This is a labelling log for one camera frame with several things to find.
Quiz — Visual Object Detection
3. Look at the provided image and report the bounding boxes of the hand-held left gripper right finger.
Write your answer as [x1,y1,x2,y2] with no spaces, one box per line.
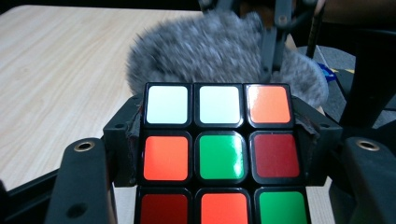
[290,94,344,188]

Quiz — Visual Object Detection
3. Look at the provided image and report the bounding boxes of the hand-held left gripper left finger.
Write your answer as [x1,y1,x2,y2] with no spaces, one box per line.
[102,94,146,189]

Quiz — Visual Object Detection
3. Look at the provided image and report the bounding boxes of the grey fluffy cloth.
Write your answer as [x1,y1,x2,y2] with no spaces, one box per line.
[125,9,330,109]

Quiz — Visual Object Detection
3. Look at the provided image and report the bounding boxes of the colourful puzzle cube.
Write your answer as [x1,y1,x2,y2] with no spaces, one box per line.
[134,81,313,224]

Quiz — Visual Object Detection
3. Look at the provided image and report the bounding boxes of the small blue object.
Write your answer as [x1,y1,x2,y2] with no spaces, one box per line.
[317,62,336,82]

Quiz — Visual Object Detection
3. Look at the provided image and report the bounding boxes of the black yellow striped stand base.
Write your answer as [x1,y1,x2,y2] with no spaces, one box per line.
[333,66,357,98]

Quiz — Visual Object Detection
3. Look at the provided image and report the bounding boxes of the right hand-held gripper black cable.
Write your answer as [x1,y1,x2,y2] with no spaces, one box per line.
[305,5,325,60]

